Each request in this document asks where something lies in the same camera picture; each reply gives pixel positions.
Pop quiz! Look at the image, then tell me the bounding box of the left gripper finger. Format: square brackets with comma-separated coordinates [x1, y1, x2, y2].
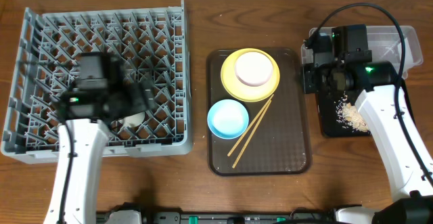
[140, 79, 157, 110]
[128, 82, 149, 116]

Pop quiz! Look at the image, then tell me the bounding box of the pale green plastic cup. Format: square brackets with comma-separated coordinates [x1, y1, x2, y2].
[119, 112, 145, 128]

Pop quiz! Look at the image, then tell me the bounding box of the wooden chopstick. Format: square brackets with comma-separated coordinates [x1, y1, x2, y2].
[227, 98, 272, 169]
[227, 95, 274, 156]

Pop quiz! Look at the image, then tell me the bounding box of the light blue bowl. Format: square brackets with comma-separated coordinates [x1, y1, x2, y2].
[207, 99, 250, 139]

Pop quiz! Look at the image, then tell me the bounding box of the pink bowl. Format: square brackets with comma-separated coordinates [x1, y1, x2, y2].
[235, 52, 273, 87]

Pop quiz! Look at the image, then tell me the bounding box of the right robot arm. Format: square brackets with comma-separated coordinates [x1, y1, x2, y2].
[302, 24, 432, 223]

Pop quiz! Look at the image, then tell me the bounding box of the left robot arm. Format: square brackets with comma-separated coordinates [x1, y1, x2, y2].
[44, 52, 156, 223]

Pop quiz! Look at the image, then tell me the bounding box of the grey plastic dishwasher rack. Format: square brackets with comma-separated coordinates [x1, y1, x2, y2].
[1, 6, 192, 164]

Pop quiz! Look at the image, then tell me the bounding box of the black rectangular tray bin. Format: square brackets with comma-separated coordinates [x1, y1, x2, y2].
[315, 78, 412, 139]

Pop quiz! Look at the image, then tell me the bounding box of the clear plastic bin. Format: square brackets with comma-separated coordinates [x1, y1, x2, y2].
[301, 25, 423, 87]

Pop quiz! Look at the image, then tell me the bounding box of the food scraps pile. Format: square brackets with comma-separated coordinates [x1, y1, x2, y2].
[336, 94, 369, 133]

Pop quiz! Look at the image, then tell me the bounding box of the yellow round plate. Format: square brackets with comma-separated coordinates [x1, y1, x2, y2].
[221, 48, 280, 102]

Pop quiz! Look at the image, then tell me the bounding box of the dark brown serving tray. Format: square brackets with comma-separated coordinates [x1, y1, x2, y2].
[208, 47, 311, 177]

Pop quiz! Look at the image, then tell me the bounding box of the right black cable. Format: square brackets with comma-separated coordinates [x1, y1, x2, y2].
[304, 2, 433, 187]

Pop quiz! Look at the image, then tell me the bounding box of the black cable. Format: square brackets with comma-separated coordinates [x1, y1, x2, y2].
[304, 2, 433, 187]
[57, 120, 75, 224]

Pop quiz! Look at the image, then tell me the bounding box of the left black cable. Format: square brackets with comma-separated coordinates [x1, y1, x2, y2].
[57, 120, 75, 224]

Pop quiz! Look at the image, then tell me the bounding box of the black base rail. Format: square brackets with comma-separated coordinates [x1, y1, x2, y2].
[96, 202, 336, 224]

